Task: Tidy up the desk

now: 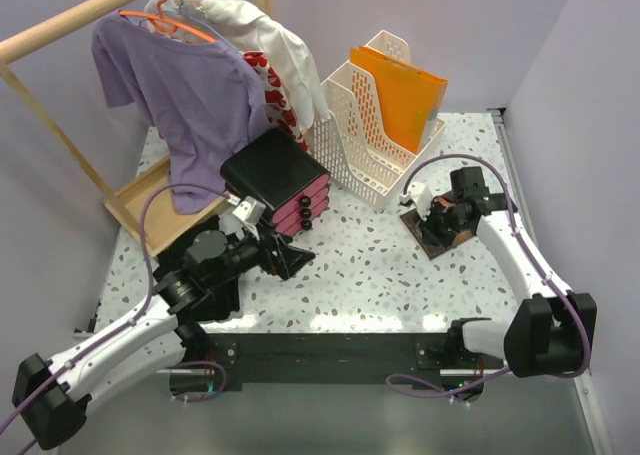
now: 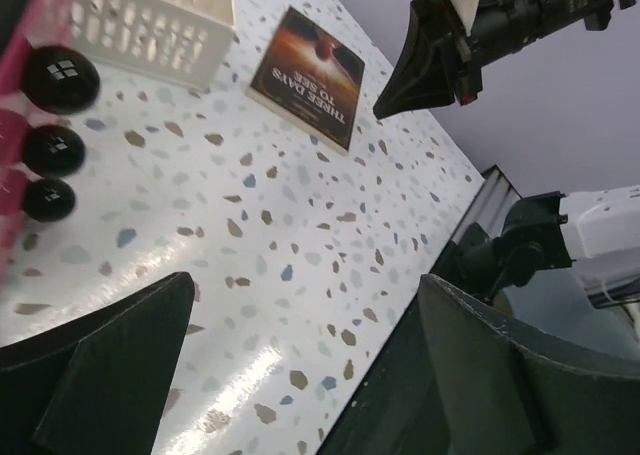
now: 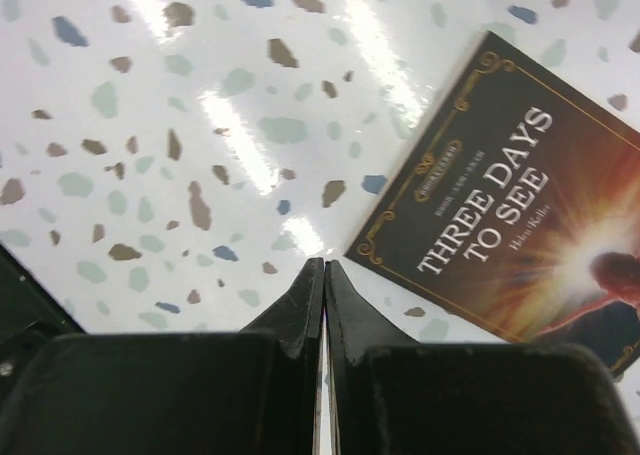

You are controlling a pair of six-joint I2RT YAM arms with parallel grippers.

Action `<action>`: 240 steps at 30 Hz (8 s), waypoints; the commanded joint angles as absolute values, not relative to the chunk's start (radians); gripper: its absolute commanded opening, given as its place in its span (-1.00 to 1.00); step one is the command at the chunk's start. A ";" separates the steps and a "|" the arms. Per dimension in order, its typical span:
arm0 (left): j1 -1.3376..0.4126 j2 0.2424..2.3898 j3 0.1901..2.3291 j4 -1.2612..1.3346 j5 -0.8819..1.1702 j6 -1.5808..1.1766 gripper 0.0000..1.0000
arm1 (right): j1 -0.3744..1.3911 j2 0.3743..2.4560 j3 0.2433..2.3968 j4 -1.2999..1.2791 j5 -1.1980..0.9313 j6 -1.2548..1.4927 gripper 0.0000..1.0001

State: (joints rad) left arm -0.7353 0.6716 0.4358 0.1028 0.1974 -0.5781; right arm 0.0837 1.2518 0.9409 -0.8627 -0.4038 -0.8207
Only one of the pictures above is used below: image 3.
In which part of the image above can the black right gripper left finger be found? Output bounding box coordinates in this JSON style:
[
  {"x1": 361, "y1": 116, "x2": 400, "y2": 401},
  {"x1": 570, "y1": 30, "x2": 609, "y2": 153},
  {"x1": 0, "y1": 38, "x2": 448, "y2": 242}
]
[{"x1": 1, "y1": 258, "x2": 324, "y2": 454}]

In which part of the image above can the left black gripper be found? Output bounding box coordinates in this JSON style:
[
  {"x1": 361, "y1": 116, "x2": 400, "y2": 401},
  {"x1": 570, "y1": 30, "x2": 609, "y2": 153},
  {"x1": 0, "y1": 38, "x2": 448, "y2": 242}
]
[{"x1": 0, "y1": 244, "x2": 86, "y2": 376}]

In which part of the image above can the dark hardcover book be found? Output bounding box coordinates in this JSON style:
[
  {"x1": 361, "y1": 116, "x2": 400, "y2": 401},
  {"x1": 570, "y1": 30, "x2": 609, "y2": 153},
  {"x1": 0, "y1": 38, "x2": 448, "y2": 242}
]
[{"x1": 345, "y1": 32, "x2": 639, "y2": 375}]

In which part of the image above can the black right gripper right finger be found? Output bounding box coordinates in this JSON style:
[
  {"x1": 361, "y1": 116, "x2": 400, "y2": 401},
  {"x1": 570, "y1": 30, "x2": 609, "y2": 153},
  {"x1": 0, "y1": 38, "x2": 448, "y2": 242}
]
[{"x1": 324, "y1": 261, "x2": 639, "y2": 454}]

